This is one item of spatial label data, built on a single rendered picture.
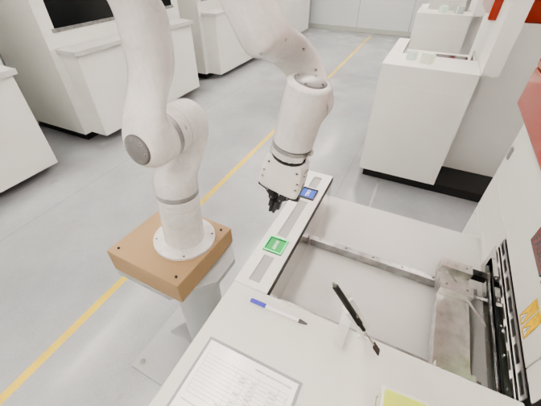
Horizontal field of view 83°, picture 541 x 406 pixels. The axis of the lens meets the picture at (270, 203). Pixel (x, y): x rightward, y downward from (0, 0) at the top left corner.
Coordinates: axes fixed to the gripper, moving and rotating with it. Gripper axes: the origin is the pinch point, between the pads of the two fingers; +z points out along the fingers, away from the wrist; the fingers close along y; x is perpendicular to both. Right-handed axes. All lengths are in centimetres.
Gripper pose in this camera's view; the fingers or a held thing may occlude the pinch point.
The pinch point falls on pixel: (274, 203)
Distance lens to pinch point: 75.9
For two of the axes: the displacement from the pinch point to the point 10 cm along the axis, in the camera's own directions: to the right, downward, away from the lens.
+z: -1.9, 6.9, 7.0
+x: -4.4, 5.8, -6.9
